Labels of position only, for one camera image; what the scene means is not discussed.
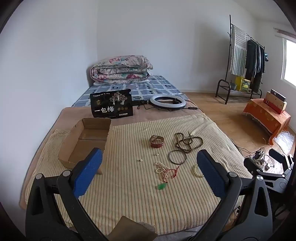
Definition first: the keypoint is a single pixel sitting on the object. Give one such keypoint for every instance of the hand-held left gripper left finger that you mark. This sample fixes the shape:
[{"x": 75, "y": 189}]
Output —
[{"x": 89, "y": 172}]

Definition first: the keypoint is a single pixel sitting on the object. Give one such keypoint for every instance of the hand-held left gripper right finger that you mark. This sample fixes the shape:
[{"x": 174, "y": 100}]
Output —
[{"x": 210, "y": 173}]

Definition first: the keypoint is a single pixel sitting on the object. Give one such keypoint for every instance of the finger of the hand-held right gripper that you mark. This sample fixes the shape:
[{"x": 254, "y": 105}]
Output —
[
  {"x": 253, "y": 166},
  {"x": 277, "y": 155}
]

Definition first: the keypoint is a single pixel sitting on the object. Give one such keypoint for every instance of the dark metal bangle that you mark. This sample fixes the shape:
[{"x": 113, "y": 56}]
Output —
[{"x": 169, "y": 158}]

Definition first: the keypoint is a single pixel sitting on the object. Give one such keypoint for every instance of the power strip with plugs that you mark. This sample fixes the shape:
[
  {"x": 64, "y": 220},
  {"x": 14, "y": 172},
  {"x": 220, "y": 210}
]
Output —
[{"x": 259, "y": 155}]

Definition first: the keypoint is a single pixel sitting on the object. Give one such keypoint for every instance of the clear plastic sheet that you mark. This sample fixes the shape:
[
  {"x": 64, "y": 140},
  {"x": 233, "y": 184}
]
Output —
[{"x": 285, "y": 141}]

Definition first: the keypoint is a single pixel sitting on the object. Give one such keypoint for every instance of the orange cloth covered table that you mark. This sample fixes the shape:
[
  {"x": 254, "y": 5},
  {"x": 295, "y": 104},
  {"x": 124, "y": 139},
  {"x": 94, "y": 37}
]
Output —
[{"x": 263, "y": 115}]

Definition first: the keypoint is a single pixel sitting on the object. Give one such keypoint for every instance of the striped cream cloth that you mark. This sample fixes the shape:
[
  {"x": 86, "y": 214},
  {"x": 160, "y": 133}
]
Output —
[{"x": 129, "y": 190}]

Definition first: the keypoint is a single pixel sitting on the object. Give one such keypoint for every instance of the red flat box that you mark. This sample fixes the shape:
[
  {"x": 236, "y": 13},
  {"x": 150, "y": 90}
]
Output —
[{"x": 272, "y": 109}]

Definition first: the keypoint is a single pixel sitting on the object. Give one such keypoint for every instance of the tan cardboard box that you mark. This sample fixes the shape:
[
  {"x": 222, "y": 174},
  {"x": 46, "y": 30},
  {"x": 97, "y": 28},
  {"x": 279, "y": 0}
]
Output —
[{"x": 275, "y": 102}]

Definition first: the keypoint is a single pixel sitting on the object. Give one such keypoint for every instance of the dark topped box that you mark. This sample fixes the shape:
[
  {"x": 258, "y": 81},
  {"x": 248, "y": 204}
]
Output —
[{"x": 278, "y": 95}]

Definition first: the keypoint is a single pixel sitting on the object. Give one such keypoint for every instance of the red leather wristwatch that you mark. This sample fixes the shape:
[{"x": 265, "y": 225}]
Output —
[{"x": 156, "y": 144}]

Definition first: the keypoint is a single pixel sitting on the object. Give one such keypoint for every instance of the brown cardboard piece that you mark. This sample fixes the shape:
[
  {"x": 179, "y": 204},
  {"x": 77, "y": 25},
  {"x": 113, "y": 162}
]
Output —
[{"x": 129, "y": 229}]

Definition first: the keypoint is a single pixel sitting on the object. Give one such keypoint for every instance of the black snack bag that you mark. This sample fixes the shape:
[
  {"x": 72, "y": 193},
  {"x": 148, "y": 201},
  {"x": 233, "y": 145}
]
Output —
[{"x": 111, "y": 104}]

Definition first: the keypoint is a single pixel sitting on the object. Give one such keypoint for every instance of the brown blanket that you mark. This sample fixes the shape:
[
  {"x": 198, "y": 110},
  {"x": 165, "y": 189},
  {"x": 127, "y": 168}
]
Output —
[{"x": 143, "y": 115}]

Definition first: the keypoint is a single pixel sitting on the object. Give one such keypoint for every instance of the yellow box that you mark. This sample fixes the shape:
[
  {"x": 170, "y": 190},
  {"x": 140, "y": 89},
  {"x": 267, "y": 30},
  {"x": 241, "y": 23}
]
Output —
[{"x": 242, "y": 83}]

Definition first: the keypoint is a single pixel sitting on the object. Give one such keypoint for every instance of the small grey pot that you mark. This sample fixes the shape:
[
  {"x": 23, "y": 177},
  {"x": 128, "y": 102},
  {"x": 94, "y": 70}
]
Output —
[{"x": 233, "y": 85}]

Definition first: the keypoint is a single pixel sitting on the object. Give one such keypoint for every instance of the black metal clothes rack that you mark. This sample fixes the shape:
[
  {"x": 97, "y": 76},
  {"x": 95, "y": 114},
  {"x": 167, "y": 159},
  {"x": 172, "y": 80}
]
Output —
[{"x": 222, "y": 81}]

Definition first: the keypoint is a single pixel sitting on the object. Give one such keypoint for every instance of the window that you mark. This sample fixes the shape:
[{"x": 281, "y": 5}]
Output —
[{"x": 290, "y": 62}]

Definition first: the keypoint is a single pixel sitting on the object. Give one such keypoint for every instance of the dark hanging clothes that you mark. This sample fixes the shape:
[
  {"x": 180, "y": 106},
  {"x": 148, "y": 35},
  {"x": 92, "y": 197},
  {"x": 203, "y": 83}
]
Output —
[{"x": 253, "y": 62}]

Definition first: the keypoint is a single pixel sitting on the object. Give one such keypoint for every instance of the blue checked bed sheet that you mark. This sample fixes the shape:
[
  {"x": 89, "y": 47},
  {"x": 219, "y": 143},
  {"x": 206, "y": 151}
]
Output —
[{"x": 148, "y": 87}]

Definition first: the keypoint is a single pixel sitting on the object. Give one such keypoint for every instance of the folded floral quilt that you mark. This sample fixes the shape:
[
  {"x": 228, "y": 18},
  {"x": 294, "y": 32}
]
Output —
[{"x": 120, "y": 69}]

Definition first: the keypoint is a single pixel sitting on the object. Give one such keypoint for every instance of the striped hanging towel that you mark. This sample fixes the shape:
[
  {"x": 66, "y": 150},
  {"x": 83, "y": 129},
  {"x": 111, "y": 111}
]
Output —
[{"x": 238, "y": 51}]

